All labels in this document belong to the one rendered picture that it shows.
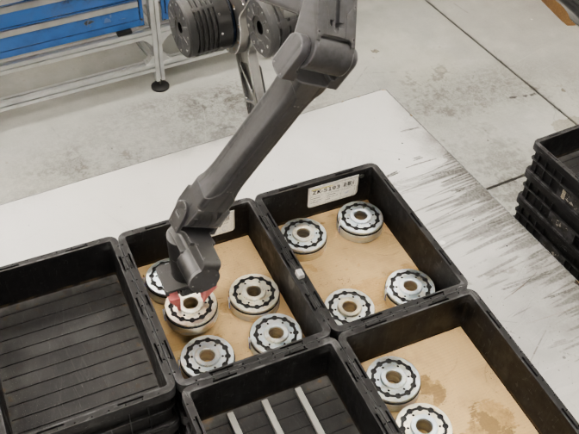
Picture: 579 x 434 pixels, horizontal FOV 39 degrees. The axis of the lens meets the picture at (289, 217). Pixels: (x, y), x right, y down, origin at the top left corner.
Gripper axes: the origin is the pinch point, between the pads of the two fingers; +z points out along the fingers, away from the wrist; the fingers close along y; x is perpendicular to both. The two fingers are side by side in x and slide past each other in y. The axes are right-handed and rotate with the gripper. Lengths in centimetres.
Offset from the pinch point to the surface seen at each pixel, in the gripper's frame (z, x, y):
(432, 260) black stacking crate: 2, -8, 50
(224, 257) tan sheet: 7.8, 14.3, 12.1
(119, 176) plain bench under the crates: 22, 62, 0
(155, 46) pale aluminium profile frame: 74, 187, 44
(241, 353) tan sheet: 7.1, -10.6, 6.2
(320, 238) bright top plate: 5.4, 9.0, 32.3
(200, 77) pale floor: 96, 189, 63
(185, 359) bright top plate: 4.0, -9.6, -4.6
